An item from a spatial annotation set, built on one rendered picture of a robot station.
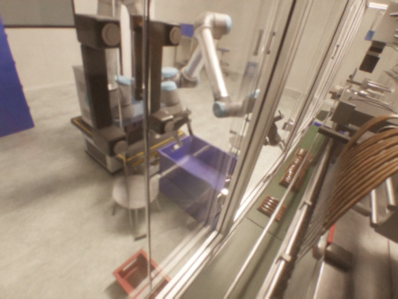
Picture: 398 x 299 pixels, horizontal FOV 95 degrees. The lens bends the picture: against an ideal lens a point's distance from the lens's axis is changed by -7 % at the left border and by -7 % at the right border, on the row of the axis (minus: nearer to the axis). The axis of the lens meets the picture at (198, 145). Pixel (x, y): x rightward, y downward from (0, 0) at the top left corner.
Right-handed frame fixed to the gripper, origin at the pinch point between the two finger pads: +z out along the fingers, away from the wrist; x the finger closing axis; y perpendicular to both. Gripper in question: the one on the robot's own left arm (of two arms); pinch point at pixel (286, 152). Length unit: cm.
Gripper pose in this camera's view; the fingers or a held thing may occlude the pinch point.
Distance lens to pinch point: 114.6
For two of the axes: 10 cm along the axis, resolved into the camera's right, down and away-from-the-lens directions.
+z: 4.4, 8.9, 0.6
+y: -6.7, 2.9, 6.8
